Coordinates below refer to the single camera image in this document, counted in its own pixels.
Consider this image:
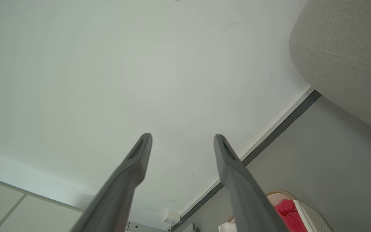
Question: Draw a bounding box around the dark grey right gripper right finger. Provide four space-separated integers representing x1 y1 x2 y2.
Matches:
214 134 289 232

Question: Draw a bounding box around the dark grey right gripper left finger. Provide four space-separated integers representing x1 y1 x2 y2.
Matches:
70 133 153 232

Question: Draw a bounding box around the red jersey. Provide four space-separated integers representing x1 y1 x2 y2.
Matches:
274 199 309 232

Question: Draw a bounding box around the white woven laundry basket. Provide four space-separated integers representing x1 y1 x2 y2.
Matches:
227 189 333 232

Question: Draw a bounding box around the grey flat metal plate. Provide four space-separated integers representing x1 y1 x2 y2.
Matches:
126 221 170 232

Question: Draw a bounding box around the white and dark skirting board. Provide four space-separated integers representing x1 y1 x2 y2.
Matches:
169 84 322 232

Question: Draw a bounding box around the grey fabric sofa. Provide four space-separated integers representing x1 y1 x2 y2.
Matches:
289 0 371 140

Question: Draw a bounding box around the white wall power socket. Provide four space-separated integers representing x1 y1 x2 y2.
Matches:
162 210 181 225

